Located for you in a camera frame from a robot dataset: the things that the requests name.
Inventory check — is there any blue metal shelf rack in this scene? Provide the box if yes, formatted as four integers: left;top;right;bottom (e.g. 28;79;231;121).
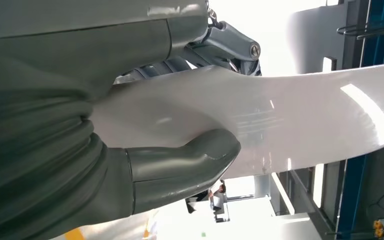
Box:
335;0;384;240

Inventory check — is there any grey metal device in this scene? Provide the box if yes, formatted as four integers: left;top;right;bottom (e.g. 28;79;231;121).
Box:
184;179;230;223

